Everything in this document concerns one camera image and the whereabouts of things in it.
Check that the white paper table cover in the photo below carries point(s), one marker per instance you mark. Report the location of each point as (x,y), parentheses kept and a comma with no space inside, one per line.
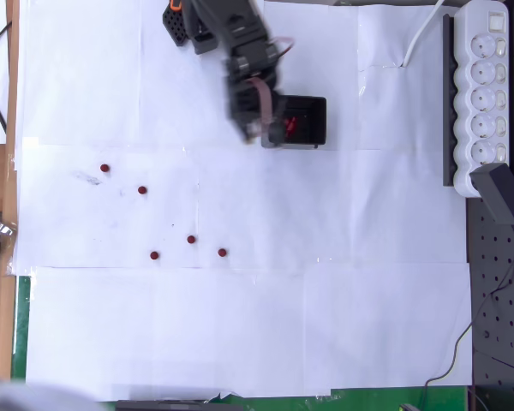
(240,321)

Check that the green cutting mat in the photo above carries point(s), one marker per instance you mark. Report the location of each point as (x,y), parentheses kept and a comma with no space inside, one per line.
(22,325)

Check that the black pegboard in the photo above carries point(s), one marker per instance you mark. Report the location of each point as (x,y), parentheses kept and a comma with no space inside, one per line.
(501,342)

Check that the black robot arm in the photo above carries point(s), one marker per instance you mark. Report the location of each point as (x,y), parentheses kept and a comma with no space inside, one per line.
(235,25)

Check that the black box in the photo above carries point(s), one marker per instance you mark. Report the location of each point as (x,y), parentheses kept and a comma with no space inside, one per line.
(317,124)

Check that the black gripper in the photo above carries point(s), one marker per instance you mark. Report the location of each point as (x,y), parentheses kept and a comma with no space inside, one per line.
(245,112)

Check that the black flat device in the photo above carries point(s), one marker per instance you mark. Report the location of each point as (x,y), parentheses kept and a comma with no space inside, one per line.
(175,406)

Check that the black power adapter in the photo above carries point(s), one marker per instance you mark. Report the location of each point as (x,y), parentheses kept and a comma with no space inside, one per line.
(494,192)

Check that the white power strip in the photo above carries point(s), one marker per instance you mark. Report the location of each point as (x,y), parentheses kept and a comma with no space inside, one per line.
(482,98)

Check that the grey blurred round object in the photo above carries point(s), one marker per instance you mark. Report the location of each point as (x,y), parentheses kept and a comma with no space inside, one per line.
(17,396)

